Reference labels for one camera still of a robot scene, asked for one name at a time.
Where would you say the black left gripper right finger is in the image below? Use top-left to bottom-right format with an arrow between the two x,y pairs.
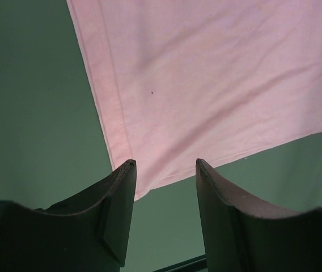
196,159 -> 322,271

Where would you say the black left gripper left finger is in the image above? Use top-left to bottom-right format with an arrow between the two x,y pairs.
0,160 -> 137,271

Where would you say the pink t shirt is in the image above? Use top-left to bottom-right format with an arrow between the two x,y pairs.
67,1 -> 322,199

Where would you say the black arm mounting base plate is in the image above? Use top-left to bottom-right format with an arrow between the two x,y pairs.
155,255 -> 208,272

